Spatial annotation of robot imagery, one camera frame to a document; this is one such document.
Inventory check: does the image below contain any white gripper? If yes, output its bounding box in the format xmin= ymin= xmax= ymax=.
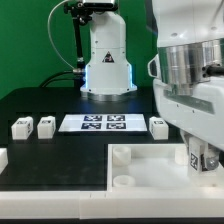
xmin=148 ymin=56 xmax=224 ymax=171

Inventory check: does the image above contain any white square table top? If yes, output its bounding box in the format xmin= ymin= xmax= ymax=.
xmin=107 ymin=144 xmax=224 ymax=191

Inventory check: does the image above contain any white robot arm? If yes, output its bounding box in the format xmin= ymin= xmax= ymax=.
xmin=81 ymin=0 xmax=224 ymax=173

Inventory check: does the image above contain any white sheet with markers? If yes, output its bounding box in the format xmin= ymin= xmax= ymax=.
xmin=59 ymin=114 xmax=147 ymax=132

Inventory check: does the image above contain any white left fence block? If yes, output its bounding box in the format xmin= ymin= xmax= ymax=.
xmin=0 ymin=148 xmax=8 ymax=174

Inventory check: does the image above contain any white front fence wall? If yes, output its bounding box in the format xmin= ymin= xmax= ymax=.
xmin=0 ymin=188 xmax=224 ymax=219

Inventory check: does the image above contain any black cable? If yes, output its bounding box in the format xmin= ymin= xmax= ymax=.
xmin=39 ymin=70 xmax=83 ymax=89

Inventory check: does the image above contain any grey cable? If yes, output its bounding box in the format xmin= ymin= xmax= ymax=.
xmin=47 ymin=0 xmax=78 ymax=71

